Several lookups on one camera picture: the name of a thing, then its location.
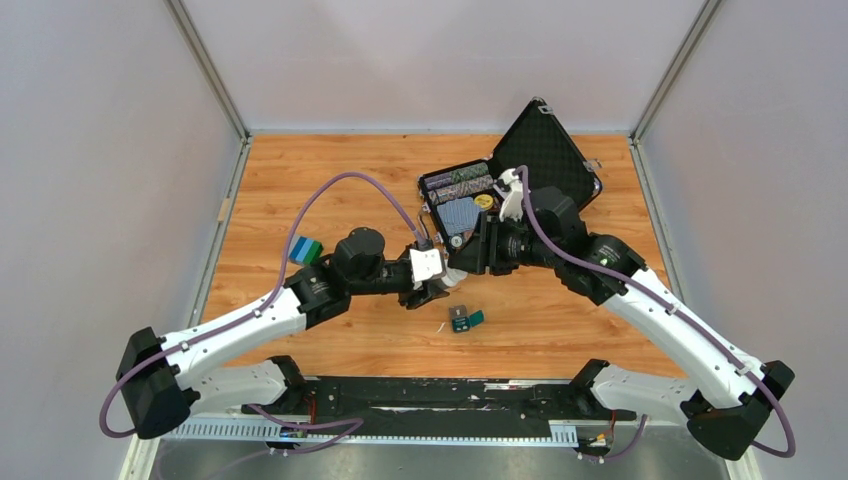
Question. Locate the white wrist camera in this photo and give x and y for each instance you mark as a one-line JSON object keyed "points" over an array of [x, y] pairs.
{"points": [[510, 187], [426, 265]]}

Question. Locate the blue playing card deck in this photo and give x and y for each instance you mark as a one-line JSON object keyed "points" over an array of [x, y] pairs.
{"points": [[458, 216]]}

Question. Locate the teal pill organizer box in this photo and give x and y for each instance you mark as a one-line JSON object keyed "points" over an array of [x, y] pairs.
{"points": [[462, 320]]}

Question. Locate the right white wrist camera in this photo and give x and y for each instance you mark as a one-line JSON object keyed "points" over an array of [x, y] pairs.
{"points": [[510, 187]]}

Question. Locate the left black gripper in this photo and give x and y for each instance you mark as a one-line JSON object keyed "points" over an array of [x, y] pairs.
{"points": [[414, 299]]}

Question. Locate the black poker chip case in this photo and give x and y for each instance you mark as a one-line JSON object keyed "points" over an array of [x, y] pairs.
{"points": [[537, 140]]}

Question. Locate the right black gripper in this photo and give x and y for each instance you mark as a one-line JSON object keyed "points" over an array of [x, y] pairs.
{"points": [[482, 250]]}

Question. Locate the blue green toy block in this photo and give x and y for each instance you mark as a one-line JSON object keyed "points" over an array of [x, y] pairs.
{"points": [[304, 250]]}

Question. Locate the purple green chip row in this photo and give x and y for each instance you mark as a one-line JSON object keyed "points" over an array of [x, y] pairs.
{"points": [[455, 176]]}

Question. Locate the purple brown chip row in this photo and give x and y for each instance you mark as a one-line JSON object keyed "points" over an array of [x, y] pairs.
{"points": [[462, 189]]}

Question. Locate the yellow dealer chip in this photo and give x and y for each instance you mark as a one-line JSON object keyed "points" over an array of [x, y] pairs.
{"points": [[484, 201]]}

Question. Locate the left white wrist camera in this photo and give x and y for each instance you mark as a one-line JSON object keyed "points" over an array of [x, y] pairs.
{"points": [[426, 265]]}

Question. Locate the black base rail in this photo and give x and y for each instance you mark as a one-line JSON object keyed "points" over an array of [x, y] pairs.
{"points": [[440, 407]]}

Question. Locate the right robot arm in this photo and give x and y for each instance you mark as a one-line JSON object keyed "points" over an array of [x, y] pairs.
{"points": [[725, 396]]}

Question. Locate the white pill bottle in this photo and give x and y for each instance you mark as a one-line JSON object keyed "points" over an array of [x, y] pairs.
{"points": [[453, 277]]}

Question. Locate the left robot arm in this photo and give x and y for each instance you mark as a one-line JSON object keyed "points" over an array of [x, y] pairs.
{"points": [[164, 380]]}

